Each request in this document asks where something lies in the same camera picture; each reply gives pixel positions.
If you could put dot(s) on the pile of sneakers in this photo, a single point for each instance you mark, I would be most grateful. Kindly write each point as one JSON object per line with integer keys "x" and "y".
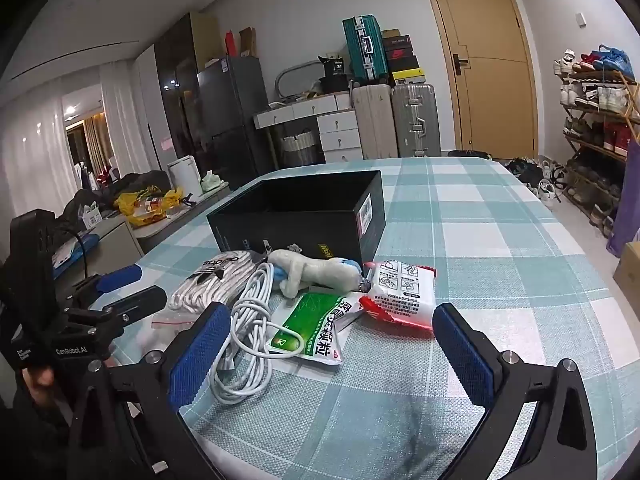
{"x": 537, "y": 175}

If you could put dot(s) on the teal suitcase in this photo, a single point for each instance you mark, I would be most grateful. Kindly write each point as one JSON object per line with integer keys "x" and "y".
{"x": 362, "y": 47}

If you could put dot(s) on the wooden door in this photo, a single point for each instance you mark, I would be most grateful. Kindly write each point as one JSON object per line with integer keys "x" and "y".
{"x": 490, "y": 100}

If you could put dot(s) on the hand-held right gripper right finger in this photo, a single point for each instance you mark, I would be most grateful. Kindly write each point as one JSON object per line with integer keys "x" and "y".
{"x": 470, "y": 360}

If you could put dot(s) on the red and black shoe box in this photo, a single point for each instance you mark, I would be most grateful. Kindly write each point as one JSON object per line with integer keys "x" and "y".
{"x": 400, "y": 55}

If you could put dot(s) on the blue and white package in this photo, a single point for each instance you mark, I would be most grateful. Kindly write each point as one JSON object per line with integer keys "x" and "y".
{"x": 75, "y": 255}

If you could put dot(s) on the teal checkered tablecloth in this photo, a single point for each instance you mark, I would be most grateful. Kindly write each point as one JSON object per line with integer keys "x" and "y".
{"x": 475, "y": 240}

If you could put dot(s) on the white desk with drawers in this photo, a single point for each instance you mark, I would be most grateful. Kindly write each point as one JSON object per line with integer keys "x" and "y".
{"x": 340, "y": 132}

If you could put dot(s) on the black paper bag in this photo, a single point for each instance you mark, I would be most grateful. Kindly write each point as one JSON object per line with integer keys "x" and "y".
{"x": 334, "y": 72}

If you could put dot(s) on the white curtain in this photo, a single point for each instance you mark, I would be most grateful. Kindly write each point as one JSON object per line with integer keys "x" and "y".
{"x": 35, "y": 150}

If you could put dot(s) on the green medicine packet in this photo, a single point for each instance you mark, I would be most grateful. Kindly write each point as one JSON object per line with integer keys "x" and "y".
{"x": 310, "y": 327}

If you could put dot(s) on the grey low cabinet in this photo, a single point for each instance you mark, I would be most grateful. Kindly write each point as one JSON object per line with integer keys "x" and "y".
{"x": 115, "y": 240}

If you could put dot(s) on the black cardboard box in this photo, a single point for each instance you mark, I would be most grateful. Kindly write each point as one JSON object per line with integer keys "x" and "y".
{"x": 280, "y": 230}

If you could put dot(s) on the wooden shoe rack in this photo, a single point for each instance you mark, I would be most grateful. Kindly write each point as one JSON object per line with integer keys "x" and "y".
{"x": 600, "y": 147}

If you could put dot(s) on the grey laundry basket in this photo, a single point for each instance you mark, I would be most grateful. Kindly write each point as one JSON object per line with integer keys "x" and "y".
{"x": 297, "y": 150}

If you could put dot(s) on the white trash bin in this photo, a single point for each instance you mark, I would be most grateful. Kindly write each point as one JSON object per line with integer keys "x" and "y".
{"x": 184, "y": 175}

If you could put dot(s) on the pale green bag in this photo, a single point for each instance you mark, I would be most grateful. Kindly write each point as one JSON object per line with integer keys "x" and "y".
{"x": 212, "y": 182}

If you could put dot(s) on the purple cloth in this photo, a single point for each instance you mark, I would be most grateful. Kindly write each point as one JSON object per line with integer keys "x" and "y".
{"x": 625, "y": 210}

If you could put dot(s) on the dark wardrobe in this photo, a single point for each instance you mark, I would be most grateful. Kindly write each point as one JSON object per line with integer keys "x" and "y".
{"x": 175, "y": 85}

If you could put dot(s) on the red bottle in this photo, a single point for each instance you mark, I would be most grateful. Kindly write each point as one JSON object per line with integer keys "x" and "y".
{"x": 231, "y": 44}

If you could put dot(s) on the white plush toy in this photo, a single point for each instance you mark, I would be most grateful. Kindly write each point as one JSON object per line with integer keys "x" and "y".
{"x": 325, "y": 272}

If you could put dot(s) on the rows of assorted shoes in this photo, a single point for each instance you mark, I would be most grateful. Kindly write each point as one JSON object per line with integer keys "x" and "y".
{"x": 607, "y": 97}

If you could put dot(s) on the brown shoe box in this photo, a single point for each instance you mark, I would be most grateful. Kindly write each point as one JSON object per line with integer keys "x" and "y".
{"x": 395, "y": 34}

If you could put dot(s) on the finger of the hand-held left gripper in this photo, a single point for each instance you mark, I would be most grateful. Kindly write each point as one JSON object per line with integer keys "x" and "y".
{"x": 142, "y": 300}
{"x": 120, "y": 277}

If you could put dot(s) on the yellow plastic bag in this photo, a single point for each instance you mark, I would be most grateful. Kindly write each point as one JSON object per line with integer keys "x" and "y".
{"x": 140, "y": 205}

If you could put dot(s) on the white socks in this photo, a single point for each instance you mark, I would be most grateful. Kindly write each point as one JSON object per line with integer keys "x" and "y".
{"x": 210, "y": 280}

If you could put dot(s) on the brown cardboard box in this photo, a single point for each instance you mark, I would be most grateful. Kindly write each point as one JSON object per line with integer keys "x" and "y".
{"x": 629, "y": 272}

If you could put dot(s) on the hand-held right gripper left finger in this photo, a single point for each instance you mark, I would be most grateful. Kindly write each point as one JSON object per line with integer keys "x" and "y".
{"x": 200, "y": 355}

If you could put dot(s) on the silver suitcase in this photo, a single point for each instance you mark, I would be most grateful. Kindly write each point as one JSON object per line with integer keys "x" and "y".
{"x": 415, "y": 120}

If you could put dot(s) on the grey refrigerator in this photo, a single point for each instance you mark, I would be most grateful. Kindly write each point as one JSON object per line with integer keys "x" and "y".
{"x": 230, "y": 110}

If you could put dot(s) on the small white box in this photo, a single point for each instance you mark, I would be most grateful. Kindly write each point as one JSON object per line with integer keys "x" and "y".
{"x": 91, "y": 216}

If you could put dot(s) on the tall cardboard box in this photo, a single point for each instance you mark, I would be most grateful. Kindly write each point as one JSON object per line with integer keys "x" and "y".
{"x": 247, "y": 42}

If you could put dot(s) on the person's left hand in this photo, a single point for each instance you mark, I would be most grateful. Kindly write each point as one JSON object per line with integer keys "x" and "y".
{"x": 40, "y": 379}

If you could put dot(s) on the yellow and white shoe box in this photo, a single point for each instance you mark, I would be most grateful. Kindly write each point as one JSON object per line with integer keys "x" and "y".
{"x": 409, "y": 77}

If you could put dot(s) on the wall switch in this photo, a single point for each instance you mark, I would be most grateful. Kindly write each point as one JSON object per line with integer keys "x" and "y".
{"x": 580, "y": 19}

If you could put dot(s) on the grey rounded frame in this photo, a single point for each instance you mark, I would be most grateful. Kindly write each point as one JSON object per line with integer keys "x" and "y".
{"x": 282, "y": 77}

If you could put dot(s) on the red and white packet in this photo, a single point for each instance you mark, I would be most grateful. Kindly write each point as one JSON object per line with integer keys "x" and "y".
{"x": 400, "y": 292}

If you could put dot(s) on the beige suitcase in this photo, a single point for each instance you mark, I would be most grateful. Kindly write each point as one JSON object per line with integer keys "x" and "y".
{"x": 372, "y": 122}

